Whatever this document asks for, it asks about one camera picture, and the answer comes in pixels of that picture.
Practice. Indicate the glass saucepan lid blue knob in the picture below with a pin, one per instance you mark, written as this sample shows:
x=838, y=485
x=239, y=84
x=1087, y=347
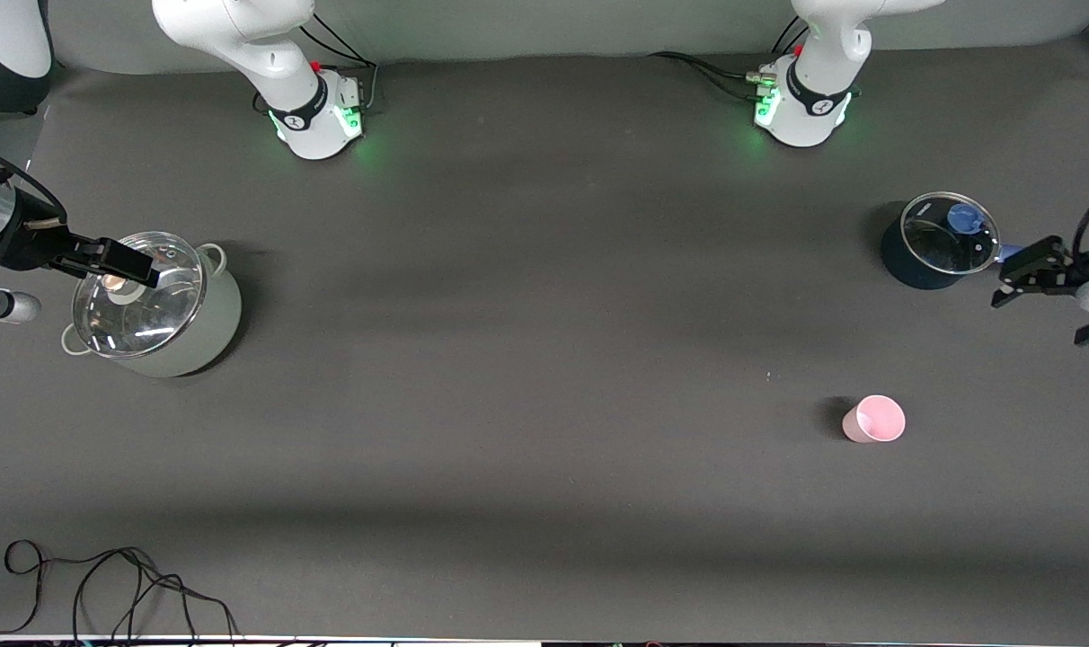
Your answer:
x=944, y=235

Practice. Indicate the dark blue saucepan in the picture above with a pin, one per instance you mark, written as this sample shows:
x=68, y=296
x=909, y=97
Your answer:
x=908, y=268

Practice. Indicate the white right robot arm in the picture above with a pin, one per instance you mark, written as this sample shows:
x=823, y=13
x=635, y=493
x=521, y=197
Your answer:
x=239, y=27

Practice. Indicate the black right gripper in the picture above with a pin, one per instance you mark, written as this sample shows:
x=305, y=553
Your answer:
x=30, y=244

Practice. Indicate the pink plastic cup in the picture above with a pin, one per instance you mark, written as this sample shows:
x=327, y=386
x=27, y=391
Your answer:
x=875, y=420

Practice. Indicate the dark grey table cover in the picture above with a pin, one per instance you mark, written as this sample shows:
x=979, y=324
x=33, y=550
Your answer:
x=544, y=404

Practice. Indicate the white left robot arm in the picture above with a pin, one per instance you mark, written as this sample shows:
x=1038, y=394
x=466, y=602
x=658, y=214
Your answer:
x=814, y=99

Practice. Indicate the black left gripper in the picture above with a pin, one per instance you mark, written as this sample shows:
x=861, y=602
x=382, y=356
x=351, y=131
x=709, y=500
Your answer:
x=1058, y=272

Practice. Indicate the pale green cooking pot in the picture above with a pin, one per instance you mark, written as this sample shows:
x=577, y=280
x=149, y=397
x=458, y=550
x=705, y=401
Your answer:
x=208, y=328

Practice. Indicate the glass pot lid beige knob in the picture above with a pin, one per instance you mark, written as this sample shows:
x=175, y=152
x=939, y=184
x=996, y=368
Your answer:
x=136, y=305

